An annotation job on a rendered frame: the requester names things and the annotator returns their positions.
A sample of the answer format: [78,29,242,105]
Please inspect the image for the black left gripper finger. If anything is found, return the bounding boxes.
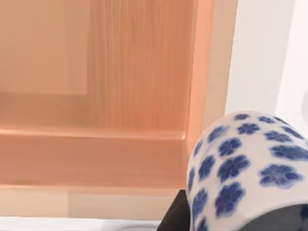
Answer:
[156,189,193,231]

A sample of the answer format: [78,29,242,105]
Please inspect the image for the white cup with blue flowers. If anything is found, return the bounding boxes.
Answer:
[186,110,308,231]

